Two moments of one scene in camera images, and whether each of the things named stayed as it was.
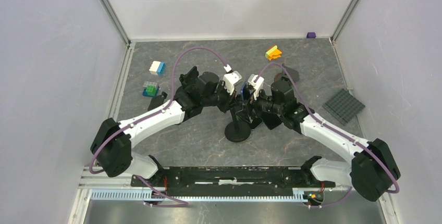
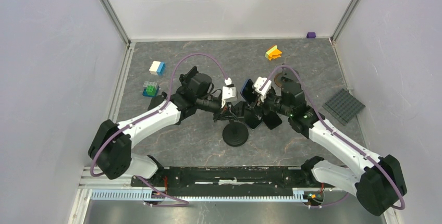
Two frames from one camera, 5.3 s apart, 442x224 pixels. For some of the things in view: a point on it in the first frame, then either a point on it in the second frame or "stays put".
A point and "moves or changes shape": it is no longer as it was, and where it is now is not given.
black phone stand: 237,131 moves or changes shape
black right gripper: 260,94 stays put
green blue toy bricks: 150,89 stays put
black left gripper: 224,108 -> 227,113
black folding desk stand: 157,100 stays put
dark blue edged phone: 245,92 stays put
